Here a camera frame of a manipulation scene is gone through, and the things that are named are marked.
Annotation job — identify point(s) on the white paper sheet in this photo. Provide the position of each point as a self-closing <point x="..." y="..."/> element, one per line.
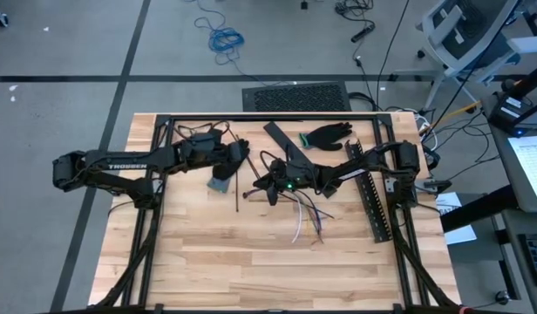
<point x="462" y="235"/>

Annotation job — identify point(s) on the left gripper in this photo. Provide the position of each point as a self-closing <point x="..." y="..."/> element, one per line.
<point x="216" y="150"/>

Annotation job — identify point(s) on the black caster wheel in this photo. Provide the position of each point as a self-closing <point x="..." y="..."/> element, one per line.
<point x="0" y="17"/>
<point x="503" y="298"/>

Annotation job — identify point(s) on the grey office chair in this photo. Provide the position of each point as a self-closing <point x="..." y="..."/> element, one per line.
<point x="451" y="26"/>

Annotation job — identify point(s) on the black perforated rack rail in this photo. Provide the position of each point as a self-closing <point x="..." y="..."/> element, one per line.
<point x="377" y="218"/>

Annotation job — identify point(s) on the white printed label sheet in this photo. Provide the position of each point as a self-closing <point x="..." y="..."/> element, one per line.
<point x="449" y="205"/>

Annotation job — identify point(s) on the black power strip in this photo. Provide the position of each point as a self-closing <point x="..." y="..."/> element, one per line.
<point x="363" y="33"/>

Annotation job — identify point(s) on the black glove grey cuff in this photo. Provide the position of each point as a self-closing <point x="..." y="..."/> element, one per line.
<point x="218" y="185"/>

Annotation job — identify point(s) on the grey desk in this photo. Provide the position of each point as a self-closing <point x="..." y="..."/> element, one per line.
<point x="519" y="222"/>

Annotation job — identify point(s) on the black bar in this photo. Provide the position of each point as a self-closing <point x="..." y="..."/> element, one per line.
<point x="286" y="139"/>

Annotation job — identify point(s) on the black floor grate mat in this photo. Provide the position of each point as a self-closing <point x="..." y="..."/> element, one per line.
<point x="299" y="97"/>

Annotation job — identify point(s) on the black glove green cuff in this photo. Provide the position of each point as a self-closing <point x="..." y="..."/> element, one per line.
<point x="327" y="136"/>

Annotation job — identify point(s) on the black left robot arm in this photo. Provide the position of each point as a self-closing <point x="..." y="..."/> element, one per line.
<point x="120" y="159"/>

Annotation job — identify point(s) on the black aluminium rig frame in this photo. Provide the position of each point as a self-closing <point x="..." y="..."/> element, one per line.
<point x="273" y="117"/>

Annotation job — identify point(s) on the white lit monitor screen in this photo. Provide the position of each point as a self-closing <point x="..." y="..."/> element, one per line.
<point x="534" y="165"/>

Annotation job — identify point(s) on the black box device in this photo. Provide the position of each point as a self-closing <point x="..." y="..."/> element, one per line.
<point x="508" y="114"/>

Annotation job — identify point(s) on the small black floor object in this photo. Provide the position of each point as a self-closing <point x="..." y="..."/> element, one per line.
<point x="304" y="4"/>

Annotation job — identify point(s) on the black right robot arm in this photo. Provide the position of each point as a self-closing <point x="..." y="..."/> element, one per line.
<point x="373" y="163"/>

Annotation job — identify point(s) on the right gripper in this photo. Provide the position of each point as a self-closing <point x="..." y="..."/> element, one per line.
<point x="294" y="174"/>

